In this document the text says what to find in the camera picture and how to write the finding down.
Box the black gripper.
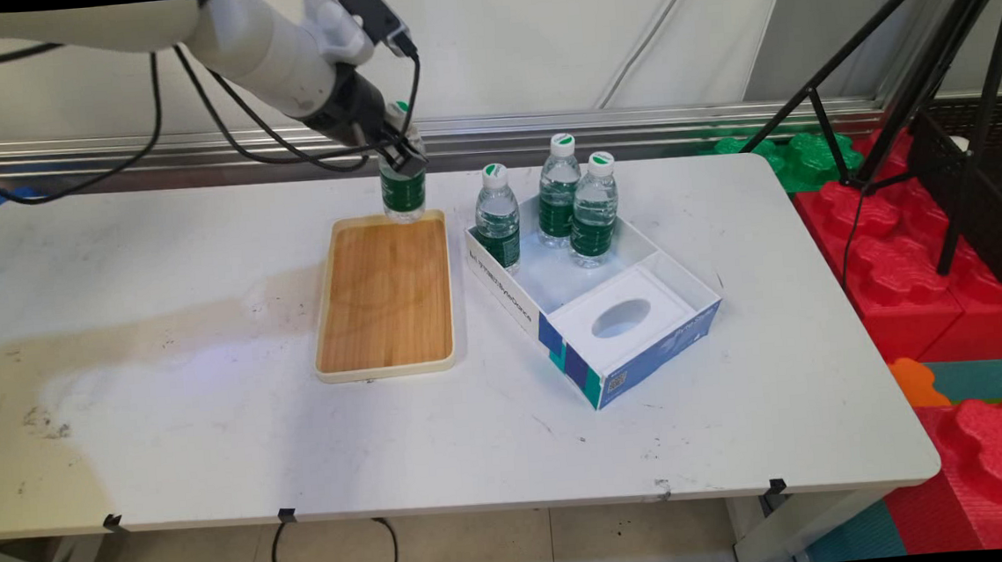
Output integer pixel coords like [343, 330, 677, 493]
[297, 55, 429, 185]

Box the green label water bottle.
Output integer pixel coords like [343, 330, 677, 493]
[373, 99, 433, 227]
[470, 162, 525, 274]
[531, 132, 589, 251]
[565, 150, 625, 271]

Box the wooden tray with cream rim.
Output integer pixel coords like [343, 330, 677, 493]
[303, 209, 461, 386]

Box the white and blue cardboard box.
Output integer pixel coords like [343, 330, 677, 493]
[461, 179, 730, 420]

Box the green foam block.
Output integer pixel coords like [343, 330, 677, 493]
[695, 118, 867, 202]

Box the large red foam block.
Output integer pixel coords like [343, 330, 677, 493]
[787, 120, 1002, 374]

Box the black tripod stand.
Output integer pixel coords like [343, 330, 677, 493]
[728, 0, 1002, 291]

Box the orange foam piece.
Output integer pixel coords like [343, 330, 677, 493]
[887, 354, 953, 412]

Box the black flat panel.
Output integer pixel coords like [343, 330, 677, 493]
[902, 101, 1002, 307]

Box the teal foam mat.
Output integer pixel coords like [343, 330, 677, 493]
[923, 357, 1002, 408]

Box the thin black camera cable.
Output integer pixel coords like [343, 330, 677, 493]
[391, 45, 428, 139]

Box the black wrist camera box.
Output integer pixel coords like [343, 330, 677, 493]
[337, 0, 420, 66]

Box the aluminium wall rail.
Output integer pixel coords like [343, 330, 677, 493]
[0, 79, 890, 192]

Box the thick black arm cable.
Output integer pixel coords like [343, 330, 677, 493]
[0, 21, 371, 208]

